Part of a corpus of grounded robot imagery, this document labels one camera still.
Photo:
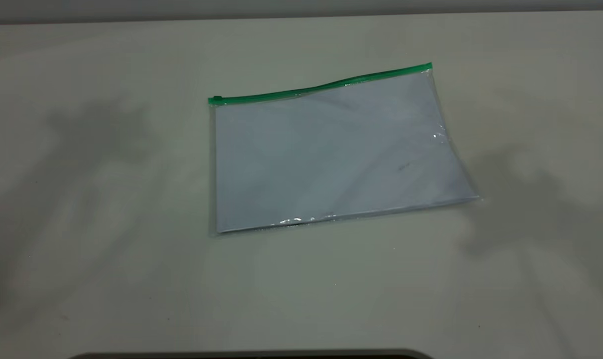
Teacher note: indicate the clear plastic zip bag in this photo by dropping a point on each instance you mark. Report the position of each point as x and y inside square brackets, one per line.
[331, 154]

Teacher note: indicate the green zipper slider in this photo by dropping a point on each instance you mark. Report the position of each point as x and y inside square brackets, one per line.
[216, 99]

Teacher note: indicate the dark rounded base plate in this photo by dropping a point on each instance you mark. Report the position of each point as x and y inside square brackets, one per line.
[251, 354]

